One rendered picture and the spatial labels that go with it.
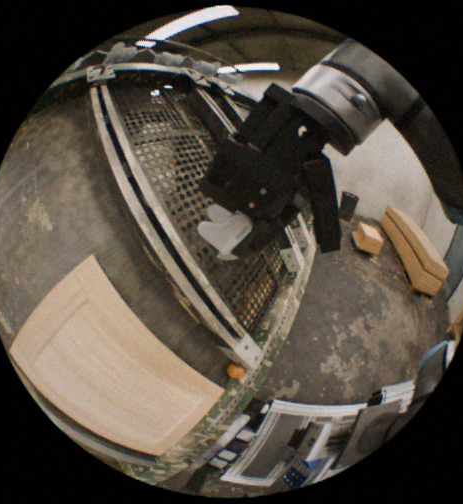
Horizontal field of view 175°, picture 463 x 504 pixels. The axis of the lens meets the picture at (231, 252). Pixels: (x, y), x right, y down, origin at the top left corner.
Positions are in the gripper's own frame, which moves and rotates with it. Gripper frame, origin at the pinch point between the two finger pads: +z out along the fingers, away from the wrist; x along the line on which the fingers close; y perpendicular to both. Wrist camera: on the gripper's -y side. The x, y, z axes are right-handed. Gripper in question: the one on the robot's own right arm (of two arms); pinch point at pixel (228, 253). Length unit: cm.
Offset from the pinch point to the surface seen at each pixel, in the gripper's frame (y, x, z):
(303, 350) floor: -121, -14, 80
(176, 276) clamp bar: 4.6, 1.0, 11.1
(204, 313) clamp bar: -3.7, 4.0, 14.7
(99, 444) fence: 10, 53, 24
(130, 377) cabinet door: 5.4, 23.7, 21.5
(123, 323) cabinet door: 10.2, 12.9, 17.2
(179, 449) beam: -12, 47, 30
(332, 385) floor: -145, 24, 58
